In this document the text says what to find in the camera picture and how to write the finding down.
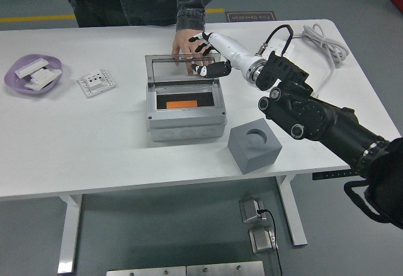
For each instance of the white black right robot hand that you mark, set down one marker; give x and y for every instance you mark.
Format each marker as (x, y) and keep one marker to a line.
(233, 52)

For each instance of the person's left hand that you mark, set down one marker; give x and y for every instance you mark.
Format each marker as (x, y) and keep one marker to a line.
(184, 43)

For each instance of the transparent hinged box lid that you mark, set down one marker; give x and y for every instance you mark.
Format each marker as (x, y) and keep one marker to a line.
(167, 71)

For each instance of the orange cylinder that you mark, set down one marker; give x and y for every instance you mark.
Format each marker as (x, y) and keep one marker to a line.
(182, 104)

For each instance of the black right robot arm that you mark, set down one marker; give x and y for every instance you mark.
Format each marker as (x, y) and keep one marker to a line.
(315, 115)

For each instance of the person's left forearm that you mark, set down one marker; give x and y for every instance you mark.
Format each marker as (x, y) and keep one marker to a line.
(195, 2)

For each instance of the grey cube with round hole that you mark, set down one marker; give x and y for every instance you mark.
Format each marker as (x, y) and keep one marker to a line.
(252, 159)

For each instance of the metal floor socket box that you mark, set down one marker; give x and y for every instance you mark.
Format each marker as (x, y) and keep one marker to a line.
(250, 211)
(261, 240)

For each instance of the dark floor sign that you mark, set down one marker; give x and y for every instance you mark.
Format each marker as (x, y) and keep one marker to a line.
(250, 17)

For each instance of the white power strip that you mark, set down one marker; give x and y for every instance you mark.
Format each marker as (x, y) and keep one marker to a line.
(278, 45)

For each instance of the long white plastic bar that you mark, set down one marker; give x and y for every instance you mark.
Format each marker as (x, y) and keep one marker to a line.
(30, 67)

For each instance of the white plastic block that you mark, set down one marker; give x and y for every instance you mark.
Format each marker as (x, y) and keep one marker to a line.
(47, 75)

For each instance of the square white socket panel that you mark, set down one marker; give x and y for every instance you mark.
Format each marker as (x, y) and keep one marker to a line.
(97, 83)

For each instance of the small white plastic piece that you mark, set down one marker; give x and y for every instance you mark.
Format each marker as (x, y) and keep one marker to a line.
(34, 85)

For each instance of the purple bowl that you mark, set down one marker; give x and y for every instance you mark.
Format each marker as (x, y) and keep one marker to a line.
(14, 79)

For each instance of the black table control panel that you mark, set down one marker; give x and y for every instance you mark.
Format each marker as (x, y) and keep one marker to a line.
(327, 175)

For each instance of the white table leg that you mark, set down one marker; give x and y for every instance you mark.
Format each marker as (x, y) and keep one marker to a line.
(291, 210)
(69, 232)

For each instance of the grey metal plate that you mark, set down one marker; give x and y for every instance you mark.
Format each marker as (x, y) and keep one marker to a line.
(145, 272)

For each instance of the grey electrical enclosure box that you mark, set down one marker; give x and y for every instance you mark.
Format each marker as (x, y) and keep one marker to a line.
(185, 121)

